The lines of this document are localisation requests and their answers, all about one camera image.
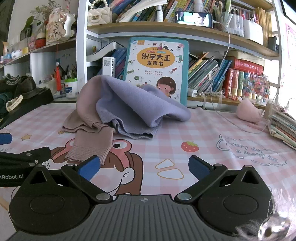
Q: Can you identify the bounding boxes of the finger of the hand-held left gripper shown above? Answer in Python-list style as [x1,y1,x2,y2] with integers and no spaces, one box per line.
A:
[0,133,13,145]
[0,147,51,171]

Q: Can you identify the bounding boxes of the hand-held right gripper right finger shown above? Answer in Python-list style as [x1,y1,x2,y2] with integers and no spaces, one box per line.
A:
[174,155,270,204]

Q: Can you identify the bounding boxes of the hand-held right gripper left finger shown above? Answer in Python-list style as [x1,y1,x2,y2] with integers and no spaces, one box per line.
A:
[22,155,116,204]

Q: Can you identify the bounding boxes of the purple and tan sweater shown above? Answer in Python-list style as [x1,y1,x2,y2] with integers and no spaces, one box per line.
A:
[62,75,191,164]

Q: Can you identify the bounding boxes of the dark green cloth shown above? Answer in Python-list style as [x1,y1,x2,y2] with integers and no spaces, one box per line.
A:
[0,91,11,118]

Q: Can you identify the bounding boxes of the pink checked printed tablecloth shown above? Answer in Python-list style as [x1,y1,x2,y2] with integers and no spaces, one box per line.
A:
[0,102,296,209]

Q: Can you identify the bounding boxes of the cream woven band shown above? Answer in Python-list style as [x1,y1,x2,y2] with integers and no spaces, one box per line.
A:
[5,95,23,113]

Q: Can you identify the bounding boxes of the black leather shoe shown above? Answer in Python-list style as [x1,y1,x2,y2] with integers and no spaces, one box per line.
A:
[0,74,37,100]

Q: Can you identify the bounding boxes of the pencil holder with pens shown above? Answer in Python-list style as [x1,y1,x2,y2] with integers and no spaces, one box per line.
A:
[38,64,78,93]

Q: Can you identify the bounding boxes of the red bottle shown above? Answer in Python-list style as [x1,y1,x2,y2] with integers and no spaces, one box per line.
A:
[55,61,62,92]

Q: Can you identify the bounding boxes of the white tub green lid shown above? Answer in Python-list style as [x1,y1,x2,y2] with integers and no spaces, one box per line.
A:
[65,78,78,99]

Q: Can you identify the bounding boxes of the row of colourful standing books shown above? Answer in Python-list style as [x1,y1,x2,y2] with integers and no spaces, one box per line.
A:
[223,68,245,98]

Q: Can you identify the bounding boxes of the stack of notebooks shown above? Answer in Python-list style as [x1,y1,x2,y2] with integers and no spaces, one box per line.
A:
[268,108,296,150]

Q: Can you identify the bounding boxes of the row of leaning thin books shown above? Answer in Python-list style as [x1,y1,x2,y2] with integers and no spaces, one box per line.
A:
[188,52,232,93]

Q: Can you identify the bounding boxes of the heap of colourful paper stars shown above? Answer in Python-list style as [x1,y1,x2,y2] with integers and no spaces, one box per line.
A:
[242,72,271,100]

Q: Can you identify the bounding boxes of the red round jar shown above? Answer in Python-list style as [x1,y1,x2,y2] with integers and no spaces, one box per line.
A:
[35,32,47,48]

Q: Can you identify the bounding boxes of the thick red book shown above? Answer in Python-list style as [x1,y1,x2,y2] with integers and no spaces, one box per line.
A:
[228,58,264,75]

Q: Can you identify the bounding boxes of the row of blue books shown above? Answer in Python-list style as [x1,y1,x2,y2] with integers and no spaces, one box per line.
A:
[114,47,128,80]

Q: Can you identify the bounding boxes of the children's picture book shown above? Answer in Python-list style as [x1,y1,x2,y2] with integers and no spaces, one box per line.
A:
[122,37,189,106]

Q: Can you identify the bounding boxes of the dried plant sprigs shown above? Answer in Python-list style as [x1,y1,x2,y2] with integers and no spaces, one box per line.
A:
[22,0,58,30]

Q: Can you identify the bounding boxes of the white and wooden bookshelf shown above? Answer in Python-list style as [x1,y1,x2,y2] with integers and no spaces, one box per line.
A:
[0,0,281,109]

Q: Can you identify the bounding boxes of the white cat figurine plaque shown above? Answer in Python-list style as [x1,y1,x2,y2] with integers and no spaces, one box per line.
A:
[45,8,77,45]

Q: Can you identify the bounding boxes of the white storage box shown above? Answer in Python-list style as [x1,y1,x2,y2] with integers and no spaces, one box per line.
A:
[243,19,264,45]

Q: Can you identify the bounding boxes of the smartphone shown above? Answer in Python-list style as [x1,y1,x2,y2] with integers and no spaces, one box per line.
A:
[175,11,213,28]

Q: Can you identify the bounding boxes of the clear pen cup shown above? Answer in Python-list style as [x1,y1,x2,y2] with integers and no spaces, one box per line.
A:
[214,0,232,26]

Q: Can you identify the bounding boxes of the white quilted handbag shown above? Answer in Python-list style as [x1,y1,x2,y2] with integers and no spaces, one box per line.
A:
[87,0,113,26]

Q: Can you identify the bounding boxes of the white spray bottle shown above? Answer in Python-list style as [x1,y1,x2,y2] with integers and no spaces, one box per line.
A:
[155,3,163,22]

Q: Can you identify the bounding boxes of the row of shelf books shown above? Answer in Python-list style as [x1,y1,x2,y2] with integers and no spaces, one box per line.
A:
[109,0,273,40]

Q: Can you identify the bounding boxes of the white charging cable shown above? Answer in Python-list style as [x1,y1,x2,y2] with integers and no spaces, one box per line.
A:
[209,20,269,134]

